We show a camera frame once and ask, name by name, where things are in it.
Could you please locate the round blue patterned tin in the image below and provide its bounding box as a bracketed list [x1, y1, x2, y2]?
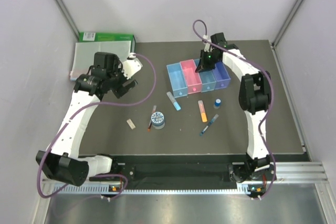
[151, 111, 165, 130]

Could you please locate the pink drawer bin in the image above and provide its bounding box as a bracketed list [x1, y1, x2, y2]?
[180, 59, 202, 94]

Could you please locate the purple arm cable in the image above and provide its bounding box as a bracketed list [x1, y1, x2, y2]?
[193, 19, 276, 200]
[36, 53, 157, 199]

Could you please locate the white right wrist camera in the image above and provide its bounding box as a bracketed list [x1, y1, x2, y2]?
[203, 35, 211, 52]

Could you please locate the blue gel pen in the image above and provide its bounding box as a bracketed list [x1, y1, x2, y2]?
[199, 114, 219, 136]

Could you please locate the aluminium frame rail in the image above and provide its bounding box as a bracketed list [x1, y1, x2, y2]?
[40, 162, 328, 198]

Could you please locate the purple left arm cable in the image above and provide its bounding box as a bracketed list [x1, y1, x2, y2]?
[36, 53, 157, 199]

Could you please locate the translucent mesh zipper pouch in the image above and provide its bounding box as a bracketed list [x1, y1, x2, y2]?
[70, 40, 135, 81]

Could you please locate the sky blue drawer bin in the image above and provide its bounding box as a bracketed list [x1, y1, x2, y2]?
[199, 71, 216, 93]

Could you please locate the white eraser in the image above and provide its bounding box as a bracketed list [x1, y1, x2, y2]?
[127, 119, 136, 130]

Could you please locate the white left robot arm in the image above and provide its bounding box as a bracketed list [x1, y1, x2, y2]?
[36, 52, 142, 186]

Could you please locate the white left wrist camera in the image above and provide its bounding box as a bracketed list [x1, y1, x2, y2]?
[122, 53, 143, 80]

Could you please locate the purple drawer bin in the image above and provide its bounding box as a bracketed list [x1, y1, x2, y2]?
[212, 62, 231, 90]

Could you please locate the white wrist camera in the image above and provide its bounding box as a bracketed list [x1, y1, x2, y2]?
[122, 53, 143, 80]
[203, 35, 211, 52]

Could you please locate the pink orange highlighter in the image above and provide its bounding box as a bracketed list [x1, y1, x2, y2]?
[198, 100, 207, 123]

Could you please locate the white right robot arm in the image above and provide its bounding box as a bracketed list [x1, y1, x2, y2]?
[196, 33, 273, 182]

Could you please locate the green file box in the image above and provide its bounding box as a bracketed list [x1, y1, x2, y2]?
[79, 32, 136, 52]

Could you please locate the blue capped ink bottle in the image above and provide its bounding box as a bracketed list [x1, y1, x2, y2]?
[214, 99, 222, 109]

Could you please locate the grey teal highlighter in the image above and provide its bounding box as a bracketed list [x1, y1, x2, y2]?
[166, 91, 181, 111]

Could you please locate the red gel pen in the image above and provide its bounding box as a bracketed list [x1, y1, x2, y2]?
[148, 105, 158, 133]

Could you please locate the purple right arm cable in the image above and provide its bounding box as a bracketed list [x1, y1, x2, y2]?
[193, 19, 276, 200]

